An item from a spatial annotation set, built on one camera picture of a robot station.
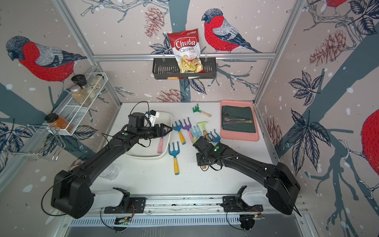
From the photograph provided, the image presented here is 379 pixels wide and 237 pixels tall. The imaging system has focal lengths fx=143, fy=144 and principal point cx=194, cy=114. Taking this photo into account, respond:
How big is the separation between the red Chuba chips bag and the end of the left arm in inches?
15.5

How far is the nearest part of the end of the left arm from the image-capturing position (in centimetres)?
64

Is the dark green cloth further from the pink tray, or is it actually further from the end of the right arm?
the end of the right arm

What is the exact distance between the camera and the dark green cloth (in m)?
1.06

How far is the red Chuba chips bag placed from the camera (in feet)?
2.73
